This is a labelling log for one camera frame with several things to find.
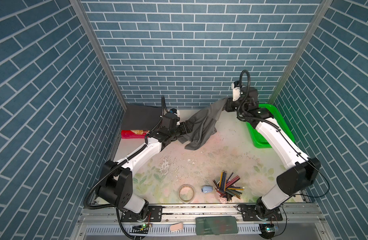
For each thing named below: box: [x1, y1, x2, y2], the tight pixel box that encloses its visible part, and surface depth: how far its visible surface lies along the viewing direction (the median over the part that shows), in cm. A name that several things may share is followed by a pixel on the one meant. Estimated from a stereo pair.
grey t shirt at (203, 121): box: [178, 97, 229, 151], surface depth 96 cm
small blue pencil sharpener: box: [201, 185, 214, 194], surface depth 82 cm
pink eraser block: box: [170, 222, 184, 231], surface depth 70 cm
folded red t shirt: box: [121, 130, 150, 139], surface depth 101 cm
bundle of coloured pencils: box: [212, 170, 245, 202], surface depth 74 cm
